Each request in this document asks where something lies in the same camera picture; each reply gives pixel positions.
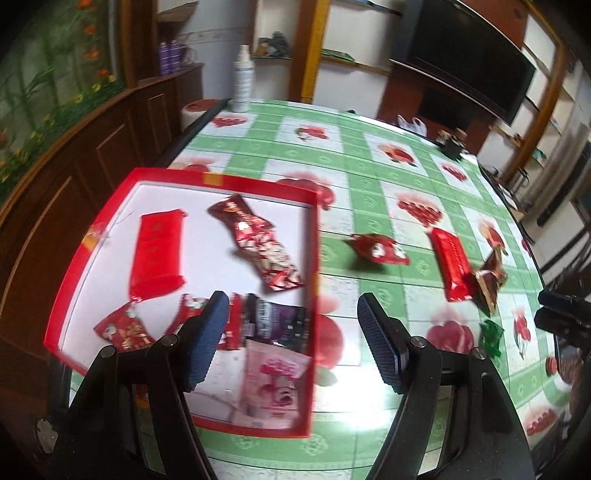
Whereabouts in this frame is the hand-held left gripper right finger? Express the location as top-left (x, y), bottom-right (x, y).
top-left (358, 292), bottom-right (532, 480)

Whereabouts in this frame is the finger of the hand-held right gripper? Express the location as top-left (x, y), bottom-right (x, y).
top-left (533, 307), bottom-right (591, 344)
top-left (538, 288), bottom-right (591, 315)

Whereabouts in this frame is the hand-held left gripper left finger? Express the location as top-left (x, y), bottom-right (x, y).
top-left (51, 291), bottom-right (232, 480)

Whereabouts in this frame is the red flower snack packet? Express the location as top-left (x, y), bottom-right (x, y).
top-left (166, 293), bottom-right (218, 342)
top-left (344, 233), bottom-right (411, 266)
top-left (93, 300), bottom-right (155, 354)

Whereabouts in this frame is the black purple snack packet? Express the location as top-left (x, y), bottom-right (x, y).
top-left (242, 293), bottom-right (309, 344)

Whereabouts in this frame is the pink bear snack packet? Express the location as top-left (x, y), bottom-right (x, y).
top-left (240, 339), bottom-right (312, 428)

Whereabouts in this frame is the plain red bar packet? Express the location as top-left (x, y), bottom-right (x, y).
top-left (128, 209), bottom-right (188, 301)
top-left (428, 227), bottom-right (476, 303)

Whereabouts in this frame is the red white patterned packet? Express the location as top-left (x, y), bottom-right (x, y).
top-left (207, 194), bottom-right (305, 292)

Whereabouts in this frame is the red cardboard box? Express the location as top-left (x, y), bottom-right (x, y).
top-left (44, 167), bottom-right (321, 438)

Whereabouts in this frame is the green snack packet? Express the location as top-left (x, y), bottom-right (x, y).
top-left (479, 320), bottom-right (505, 360)

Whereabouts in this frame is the brown chocolate packet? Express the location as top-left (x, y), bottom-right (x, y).
top-left (482, 249), bottom-right (509, 287)

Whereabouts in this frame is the brown candy wrapper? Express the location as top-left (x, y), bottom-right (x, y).
top-left (470, 270), bottom-right (502, 318)

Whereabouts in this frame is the green checkered fruit tablecloth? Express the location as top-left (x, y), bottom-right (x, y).
top-left (69, 99), bottom-right (561, 480)

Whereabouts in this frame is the small black jar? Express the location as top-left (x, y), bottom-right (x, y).
top-left (438, 130), bottom-right (467, 161)

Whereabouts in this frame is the white plastic bag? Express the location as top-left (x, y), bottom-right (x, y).
top-left (397, 116), bottom-right (428, 136)

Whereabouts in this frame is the dark wooden sideboard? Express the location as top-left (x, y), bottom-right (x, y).
top-left (0, 62), bottom-right (206, 416)

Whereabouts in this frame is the round red white stool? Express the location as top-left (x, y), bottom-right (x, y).
top-left (181, 99), bottom-right (227, 132)

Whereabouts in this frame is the black flat television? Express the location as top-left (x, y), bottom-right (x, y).
top-left (406, 0), bottom-right (537, 125)

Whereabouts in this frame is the white spray bottle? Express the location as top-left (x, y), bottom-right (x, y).
top-left (232, 45), bottom-right (254, 113)

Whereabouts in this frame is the brown cardboard piece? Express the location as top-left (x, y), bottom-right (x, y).
top-left (157, 4), bottom-right (195, 24)

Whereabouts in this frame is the wooden wall shelf unit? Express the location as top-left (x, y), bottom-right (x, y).
top-left (252, 0), bottom-right (566, 185)

